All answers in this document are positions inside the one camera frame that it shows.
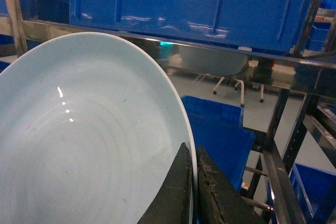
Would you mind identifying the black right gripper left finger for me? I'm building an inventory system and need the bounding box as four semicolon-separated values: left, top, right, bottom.
138;143;192;223

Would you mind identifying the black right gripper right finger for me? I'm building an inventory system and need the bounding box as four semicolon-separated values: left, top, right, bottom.
197;145;264;223

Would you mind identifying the large blue crate above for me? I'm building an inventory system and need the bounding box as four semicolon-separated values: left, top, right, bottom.
69;0;311;52

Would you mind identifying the blue crate holding plate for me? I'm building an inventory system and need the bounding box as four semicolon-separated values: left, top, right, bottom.
181;95;256;191

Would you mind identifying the white metal stool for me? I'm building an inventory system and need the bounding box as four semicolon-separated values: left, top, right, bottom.
213;77;265;108

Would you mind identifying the lower right blue bin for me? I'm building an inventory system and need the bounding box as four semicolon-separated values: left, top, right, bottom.
265;163;336;224

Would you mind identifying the stainless steel shelf rack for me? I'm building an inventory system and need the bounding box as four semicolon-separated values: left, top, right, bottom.
1;0;335;223

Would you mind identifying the light blue round plate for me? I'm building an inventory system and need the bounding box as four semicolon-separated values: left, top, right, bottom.
1;33;196;223

